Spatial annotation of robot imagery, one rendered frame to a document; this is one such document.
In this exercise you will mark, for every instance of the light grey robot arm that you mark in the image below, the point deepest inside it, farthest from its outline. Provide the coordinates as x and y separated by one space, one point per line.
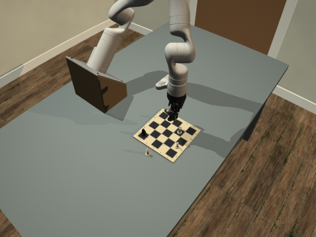
175 53

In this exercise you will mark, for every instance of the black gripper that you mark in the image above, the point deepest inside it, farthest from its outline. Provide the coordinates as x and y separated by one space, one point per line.
175 104

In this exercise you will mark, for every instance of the chessboard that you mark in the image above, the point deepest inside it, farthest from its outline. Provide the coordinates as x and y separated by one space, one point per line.
161 135

